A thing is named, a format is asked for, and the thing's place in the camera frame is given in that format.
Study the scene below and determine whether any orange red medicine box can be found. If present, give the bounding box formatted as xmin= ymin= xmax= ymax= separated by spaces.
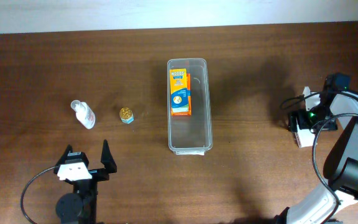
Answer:
xmin=170 ymin=73 xmax=193 ymax=117

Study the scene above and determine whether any white lotion bottle clear cap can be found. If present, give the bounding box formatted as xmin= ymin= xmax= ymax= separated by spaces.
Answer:
xmin=70 ymin=100 xmax=96 ymax=129

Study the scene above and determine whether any yellow blue medicine box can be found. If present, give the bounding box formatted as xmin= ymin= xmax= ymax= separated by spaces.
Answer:
xmin=169 ymin=68 xmax=190 ymax=114

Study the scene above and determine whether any clear plastic container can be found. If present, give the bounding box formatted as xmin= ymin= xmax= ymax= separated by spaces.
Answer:
xmin=167 ymin=58 xmax=213 ymax=155

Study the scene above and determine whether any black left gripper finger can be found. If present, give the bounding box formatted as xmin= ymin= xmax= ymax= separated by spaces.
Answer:
xmin=55 ymin=144 xmax=73 ymax=166
xmin=101 ymin=139 xmax=117 ymax=174

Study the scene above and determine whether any small jar gold lid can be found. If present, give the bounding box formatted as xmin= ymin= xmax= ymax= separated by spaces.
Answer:
xmin=119 ymin=107 xmax=134 ymax=124

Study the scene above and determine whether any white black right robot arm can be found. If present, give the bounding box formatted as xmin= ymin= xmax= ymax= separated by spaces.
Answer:
xmin=273 ymin=73 xmax=358 ymax=224

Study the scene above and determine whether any white green medicine box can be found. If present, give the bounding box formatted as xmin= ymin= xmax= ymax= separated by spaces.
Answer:
xmin=294 ymin=129 xmax=315 ymax=148

